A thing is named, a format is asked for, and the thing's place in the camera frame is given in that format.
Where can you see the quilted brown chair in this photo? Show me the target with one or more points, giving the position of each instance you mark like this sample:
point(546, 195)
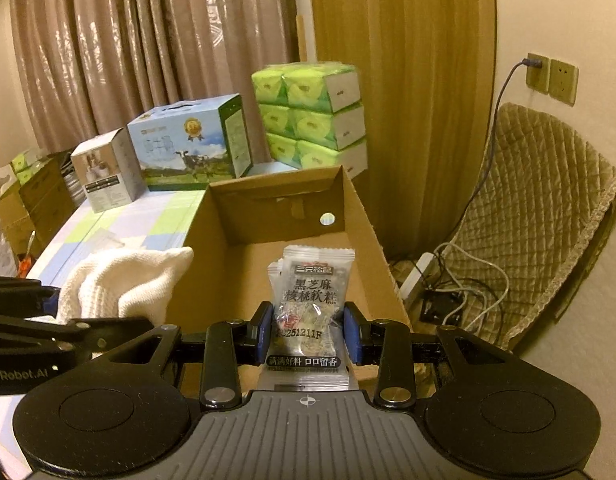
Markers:
point(545, 204)

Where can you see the white knit cloth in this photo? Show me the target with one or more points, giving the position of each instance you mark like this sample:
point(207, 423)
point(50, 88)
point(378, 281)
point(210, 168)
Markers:
point(123, 283)

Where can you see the white humidifier product box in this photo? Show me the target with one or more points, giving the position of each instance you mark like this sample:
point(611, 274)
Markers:
point(108, 170)

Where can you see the checkered blue green tablecloth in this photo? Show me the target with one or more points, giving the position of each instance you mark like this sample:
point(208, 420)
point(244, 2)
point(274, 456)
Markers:
point(156, 220)

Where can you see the wall power socket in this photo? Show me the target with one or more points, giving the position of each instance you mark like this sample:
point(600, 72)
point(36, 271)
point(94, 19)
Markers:
point(537, 72)

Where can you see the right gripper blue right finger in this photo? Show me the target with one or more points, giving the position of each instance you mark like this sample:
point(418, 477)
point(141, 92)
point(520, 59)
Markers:
point(387, 345)

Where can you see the golden yellow curtain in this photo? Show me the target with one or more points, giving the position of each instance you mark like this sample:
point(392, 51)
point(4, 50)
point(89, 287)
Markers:
point(426, 71)

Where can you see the brown pleated curtain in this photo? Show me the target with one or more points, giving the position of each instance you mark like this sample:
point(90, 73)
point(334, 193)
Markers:
point(90, 66)

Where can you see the green tissue pack stack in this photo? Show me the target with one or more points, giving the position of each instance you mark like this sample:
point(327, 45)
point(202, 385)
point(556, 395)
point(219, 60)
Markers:
point(313, 115)

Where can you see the stacked cardboard boxes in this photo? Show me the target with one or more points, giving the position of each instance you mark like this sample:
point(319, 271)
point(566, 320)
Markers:
point(41, 206)

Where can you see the black sesame snack packet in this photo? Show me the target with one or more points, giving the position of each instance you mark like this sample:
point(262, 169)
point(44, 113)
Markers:
point(306, 351)

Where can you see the open brown cardboard box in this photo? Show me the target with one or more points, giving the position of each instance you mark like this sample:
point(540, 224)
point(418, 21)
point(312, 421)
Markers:
point(242, 227)

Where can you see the white power strip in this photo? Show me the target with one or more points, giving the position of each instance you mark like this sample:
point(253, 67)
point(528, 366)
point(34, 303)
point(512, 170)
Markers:
point(418, 280)

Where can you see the blue milk carton box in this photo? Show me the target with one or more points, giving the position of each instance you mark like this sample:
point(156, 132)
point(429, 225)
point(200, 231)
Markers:
point(190, 144)

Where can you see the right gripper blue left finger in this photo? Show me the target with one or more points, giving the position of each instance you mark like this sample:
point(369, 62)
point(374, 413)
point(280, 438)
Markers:
point(229, 345)

